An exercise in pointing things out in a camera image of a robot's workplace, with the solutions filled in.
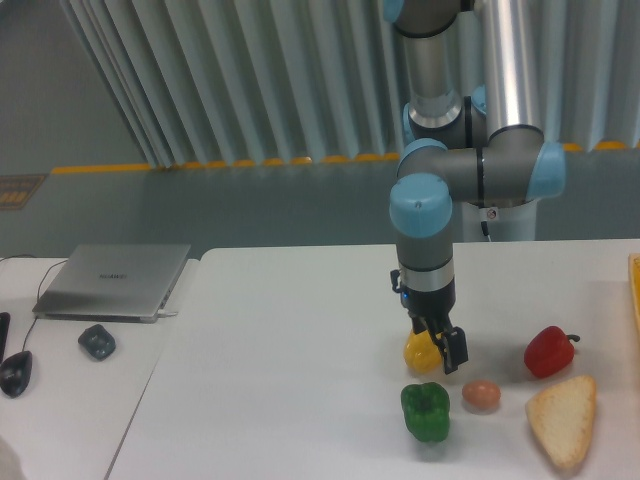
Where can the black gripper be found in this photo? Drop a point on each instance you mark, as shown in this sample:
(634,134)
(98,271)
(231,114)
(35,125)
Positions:
(430,311)

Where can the yellow bell pepper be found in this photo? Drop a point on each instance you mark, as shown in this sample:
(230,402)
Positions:
(420,354)

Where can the striped cream sleeve forearm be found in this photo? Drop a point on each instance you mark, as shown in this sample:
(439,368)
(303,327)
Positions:
(10,466)

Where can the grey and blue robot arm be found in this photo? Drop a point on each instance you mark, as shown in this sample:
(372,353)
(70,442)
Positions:
(487,149)

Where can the green bell pepper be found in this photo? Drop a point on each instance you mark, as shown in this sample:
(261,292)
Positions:
(426,410)

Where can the red bell pepper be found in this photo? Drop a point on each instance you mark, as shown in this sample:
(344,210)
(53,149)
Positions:
(550,351)

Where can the brown egg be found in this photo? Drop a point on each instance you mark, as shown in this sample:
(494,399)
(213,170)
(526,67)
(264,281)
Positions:
(482,394)

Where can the triangular toast slice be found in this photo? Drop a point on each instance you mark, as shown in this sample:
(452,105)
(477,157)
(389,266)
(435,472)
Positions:
(561,418)

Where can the yellow tray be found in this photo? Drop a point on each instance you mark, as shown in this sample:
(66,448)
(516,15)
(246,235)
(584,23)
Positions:
(634,283)

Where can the silver closed laptop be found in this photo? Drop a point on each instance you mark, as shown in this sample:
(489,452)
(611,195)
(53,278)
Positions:
(114,282)

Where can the dark grey small case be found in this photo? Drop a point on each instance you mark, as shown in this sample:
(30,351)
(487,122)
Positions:
(97,342)

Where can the black computer mouse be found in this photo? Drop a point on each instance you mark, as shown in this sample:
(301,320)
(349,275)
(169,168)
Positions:
(16,373)

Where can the black phone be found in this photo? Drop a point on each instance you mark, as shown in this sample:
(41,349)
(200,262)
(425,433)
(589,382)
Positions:
(5,319)

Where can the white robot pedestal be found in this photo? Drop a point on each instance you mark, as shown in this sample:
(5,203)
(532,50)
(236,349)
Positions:
(499,223)

